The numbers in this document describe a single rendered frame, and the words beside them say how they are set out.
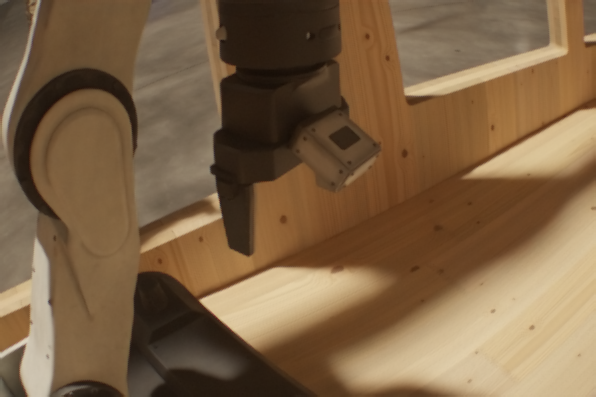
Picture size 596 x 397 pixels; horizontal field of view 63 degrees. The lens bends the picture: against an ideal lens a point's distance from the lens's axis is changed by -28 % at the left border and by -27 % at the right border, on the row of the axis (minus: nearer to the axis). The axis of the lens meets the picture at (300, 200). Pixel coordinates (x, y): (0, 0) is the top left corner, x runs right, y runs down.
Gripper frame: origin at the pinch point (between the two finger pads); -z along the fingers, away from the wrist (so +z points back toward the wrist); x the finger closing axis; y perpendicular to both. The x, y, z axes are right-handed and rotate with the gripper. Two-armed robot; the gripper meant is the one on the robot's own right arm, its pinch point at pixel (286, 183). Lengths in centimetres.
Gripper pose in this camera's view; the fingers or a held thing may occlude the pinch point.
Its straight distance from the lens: 49.3
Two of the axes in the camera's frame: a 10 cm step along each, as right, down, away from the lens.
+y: -8.0, -2.9, 5.3
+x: 6.0, -4.3, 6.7
